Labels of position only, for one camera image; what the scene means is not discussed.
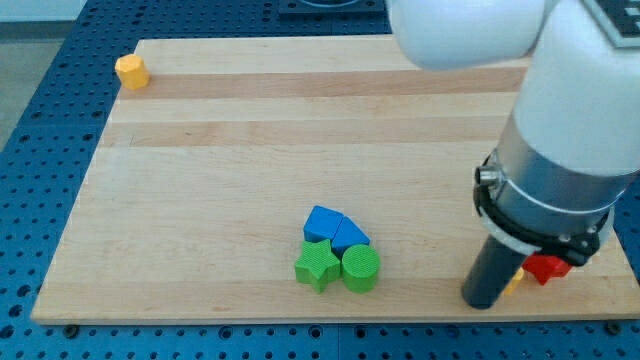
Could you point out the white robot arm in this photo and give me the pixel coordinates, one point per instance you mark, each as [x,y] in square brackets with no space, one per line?
[570,147]

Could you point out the yellow hexagon block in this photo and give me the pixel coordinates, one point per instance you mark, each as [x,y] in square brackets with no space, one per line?
[132,72]

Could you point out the blue cube block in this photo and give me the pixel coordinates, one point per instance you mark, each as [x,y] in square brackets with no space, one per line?
[321,224]

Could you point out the blue triangle block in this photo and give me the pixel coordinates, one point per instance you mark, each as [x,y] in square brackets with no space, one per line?
[347,235]

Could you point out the wooden board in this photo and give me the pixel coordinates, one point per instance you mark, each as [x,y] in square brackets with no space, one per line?
[193,206]

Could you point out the green star block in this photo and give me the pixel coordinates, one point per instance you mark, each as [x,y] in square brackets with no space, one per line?
[317,265]

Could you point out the green cylinder block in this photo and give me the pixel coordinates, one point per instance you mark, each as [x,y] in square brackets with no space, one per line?
[360,268]

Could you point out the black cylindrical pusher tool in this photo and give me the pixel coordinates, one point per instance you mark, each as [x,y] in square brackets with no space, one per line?
[493,269]

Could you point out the small yellow block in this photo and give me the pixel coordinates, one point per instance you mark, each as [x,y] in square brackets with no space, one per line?
[514,282]

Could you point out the red star block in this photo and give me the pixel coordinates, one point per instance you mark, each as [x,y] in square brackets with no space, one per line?
[545,267]

